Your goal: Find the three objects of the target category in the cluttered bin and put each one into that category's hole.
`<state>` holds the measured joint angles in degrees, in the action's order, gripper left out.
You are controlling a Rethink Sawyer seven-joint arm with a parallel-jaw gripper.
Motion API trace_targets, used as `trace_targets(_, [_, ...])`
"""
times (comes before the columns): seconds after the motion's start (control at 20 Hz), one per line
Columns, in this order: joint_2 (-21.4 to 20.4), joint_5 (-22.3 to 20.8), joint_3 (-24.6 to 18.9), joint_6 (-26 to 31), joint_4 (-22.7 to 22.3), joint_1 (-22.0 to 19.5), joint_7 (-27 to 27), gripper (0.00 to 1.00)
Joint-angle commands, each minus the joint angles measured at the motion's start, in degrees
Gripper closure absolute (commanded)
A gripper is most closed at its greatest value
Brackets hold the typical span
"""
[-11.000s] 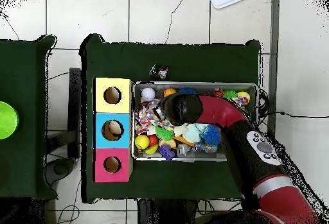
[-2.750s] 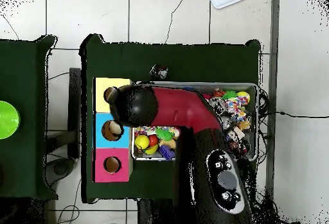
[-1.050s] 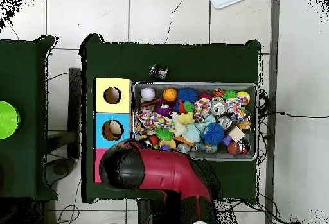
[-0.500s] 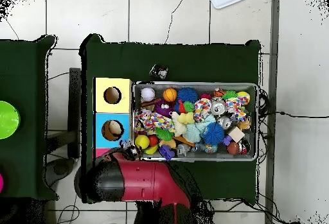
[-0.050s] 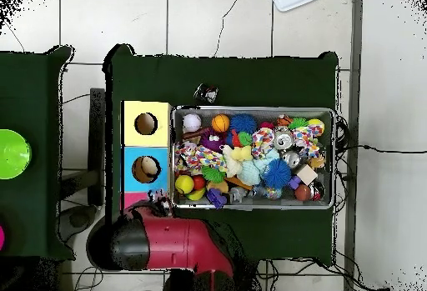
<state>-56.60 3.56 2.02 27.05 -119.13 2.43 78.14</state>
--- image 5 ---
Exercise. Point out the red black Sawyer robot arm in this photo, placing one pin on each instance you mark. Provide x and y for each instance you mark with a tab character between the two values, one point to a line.
176	244

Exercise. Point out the purple spiky monster toy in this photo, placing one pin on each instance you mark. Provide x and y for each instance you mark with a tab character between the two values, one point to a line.
211	139

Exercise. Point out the orange foam basketball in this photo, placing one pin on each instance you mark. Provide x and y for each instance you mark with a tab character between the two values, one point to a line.
220	123

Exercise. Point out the white foam baseball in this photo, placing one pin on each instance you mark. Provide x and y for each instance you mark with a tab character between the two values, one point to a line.
192	122

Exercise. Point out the red plastic ball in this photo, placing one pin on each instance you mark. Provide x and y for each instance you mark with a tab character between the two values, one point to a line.
199	182

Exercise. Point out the blue spiky rubber ball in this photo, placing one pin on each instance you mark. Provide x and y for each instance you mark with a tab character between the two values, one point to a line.
277	173
242	123

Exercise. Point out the white tray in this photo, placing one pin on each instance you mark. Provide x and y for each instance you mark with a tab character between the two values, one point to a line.
293	1

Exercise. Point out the crushed silver can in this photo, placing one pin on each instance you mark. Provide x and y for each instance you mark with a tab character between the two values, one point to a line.
283	139

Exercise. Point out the dark green table cloth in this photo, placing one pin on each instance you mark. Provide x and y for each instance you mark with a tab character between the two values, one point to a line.
33	104
250	77

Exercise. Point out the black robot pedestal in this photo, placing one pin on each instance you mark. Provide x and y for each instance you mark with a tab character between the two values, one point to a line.
245	281

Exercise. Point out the magenta round object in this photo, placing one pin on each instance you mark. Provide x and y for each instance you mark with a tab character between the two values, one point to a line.
1	237

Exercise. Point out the grey round floor base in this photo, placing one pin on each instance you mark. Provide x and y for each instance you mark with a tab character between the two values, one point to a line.
78	219

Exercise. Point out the crushed clear plastic bottle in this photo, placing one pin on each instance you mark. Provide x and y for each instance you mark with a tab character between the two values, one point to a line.
164	202

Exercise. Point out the crushed red black can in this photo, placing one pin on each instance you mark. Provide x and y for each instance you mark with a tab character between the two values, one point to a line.
206	93

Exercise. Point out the colourful paper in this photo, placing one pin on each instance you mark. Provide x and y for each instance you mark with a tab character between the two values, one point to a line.
196	159
308	140

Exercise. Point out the wooden box with three holes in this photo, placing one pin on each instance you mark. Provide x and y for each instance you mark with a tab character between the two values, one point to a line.
160	111

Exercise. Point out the lime green bowl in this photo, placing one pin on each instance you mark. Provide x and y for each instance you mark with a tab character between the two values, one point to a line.
13	154

